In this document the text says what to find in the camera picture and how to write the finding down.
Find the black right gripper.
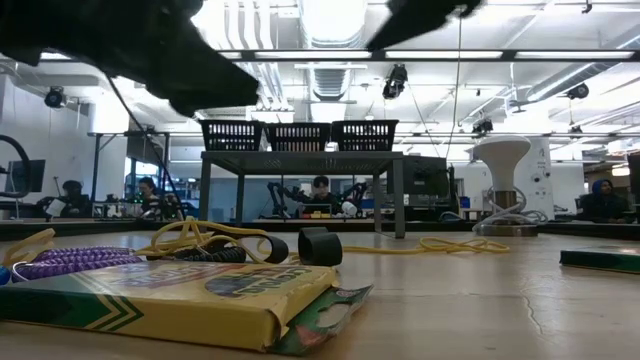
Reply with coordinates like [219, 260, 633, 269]
[366, 0, 484, 52]

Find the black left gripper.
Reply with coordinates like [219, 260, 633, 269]
[0, 0, 212, 119]

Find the black plastic mesh basket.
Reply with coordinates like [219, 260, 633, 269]
[199, 119, 267, 152]
[264, 122, 333, 152]
[330, 119, 400, 152]

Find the yellow rubber band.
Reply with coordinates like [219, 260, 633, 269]
[418, 237, 494, 255]
[135, 215, 301, 266]
[422, 236, 512, 254]
[342, 243, 451, 254]
[0, 228, 57, 267]

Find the black coil keychain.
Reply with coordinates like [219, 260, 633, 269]
[169, 244, 249, 265]
[142, 235, 199, 262]

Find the black strap loop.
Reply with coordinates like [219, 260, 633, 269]
[212, 228, 291, 265]

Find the purple coil keychain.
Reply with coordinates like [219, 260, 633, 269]
[10, 254, 145, 284]
[32, 246, 137, 264]

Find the black tape roll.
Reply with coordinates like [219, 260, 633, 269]
[297, 226, 344, 268]

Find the yellow Crayola crayon box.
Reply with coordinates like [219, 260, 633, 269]
[0, 259, 375, 357]
[558, 245, 640, 275]

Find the black overhead crossbeam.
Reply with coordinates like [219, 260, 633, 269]
[214, 47, 640, 64]

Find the person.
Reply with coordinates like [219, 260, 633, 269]
[135, 175, 166, 219]
[59, 179, 94, 217]
[577, 178, 631, 224]
[302, 174, 344, 216]

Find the grey perforated metal shelf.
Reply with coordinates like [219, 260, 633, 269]
[198, 150, 406, 240]

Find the large black monitor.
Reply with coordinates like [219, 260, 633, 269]
[402, 155, 455, 222]

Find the white mushroom table lamp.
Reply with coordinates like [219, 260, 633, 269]
[472, 135, 539, 238]

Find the small black monitor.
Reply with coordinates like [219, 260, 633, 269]
[4, 158, 47, 194]

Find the white cylindrical pillar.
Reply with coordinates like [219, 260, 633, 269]
[514, 135, 556, 221]

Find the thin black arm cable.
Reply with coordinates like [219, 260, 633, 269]
[105, 73, 187, 219]

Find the silver ceiling air duct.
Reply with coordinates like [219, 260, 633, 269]
[298, 0, 370, 104]

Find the black metal station frame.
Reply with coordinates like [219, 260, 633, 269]
[87, 129, 204, 221]

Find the thick black cable loop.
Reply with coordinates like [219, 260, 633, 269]
[0, 133, 34, 200]

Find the white coiled lamp cable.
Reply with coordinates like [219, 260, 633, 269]
[439, 187, 549, 234]

